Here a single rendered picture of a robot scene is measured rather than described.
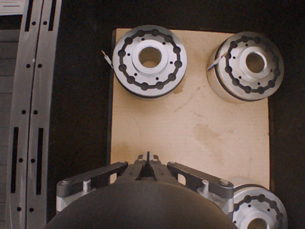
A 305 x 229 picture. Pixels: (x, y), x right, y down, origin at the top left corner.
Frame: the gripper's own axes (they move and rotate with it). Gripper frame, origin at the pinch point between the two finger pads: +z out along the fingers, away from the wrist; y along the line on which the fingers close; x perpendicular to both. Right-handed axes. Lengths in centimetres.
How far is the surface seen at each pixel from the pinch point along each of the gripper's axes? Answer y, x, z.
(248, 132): 16.3, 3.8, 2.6
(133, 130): -2.5, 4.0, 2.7
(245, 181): 14.4, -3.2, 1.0
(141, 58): -1.2, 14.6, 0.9
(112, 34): -6.6, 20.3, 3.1
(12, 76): -23.6, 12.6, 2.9
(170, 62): 2.8, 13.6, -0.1
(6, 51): -25.3, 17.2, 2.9
